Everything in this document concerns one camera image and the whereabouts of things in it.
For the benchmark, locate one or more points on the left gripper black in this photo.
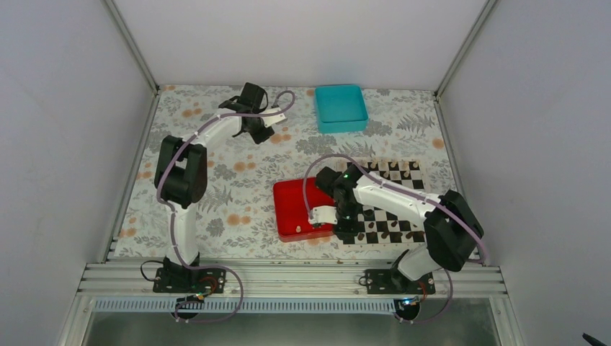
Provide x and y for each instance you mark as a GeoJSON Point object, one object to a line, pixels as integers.
{"type": "Point", "coordinates": [259, 138]}

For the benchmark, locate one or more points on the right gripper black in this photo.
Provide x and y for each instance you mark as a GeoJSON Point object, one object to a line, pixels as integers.
{"type": "Point", "coordinates": [348, 231]}

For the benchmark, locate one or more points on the red tray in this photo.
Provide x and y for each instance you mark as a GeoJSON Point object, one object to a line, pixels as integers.
{"type": "Point", "coordinates": [290, 212]}

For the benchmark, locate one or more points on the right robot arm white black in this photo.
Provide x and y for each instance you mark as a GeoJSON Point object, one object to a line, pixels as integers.
{"type": "Point", "coordinates": [451, 230]}

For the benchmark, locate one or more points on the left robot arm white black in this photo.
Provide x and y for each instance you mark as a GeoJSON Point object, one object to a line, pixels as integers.
{"type": "Point", "coordinates": [181, 177]}

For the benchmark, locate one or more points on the black white chessboard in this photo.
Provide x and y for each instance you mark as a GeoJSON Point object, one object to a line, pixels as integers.
{"type": "Point", "coordinates": [409, 173]}

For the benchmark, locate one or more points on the teal bin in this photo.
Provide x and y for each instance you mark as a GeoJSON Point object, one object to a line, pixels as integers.
{"type": "Point", "coordinates": [340, 109]}

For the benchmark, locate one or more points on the floral table mat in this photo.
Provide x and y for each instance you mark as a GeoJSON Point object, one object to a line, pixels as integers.
{"type": "Point", "coordinates": [236, 217]}

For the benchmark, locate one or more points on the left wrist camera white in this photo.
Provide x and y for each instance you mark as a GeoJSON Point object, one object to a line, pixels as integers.
{"type": "Point", "coordinates": [276, 116]}

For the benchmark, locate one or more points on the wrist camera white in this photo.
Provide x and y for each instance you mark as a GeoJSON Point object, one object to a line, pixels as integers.
{"type": "Point", "coordinates": [276, 116]}
{"type": "Point", "coordinates": [324, 214]}

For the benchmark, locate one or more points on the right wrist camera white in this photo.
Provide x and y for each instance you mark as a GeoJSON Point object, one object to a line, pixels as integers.
{"type": "Point", "coordinates": [324, 214]}

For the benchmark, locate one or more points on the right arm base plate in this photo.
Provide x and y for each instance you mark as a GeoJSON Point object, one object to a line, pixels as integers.
{"type": "Point", "coordinates": [391, 282]}

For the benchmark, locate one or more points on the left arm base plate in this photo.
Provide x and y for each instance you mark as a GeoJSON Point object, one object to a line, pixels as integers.
{"type": "Point", "coordinates": [190, 281]}

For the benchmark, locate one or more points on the aluminium rail frame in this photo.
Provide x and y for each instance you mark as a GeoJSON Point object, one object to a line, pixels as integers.
{"type": "Point", "coordinates": [290, 280]}

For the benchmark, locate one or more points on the grey cable duct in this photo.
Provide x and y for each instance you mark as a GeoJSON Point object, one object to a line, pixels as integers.
{"type": "Point", "coordinates": [249, 305]}

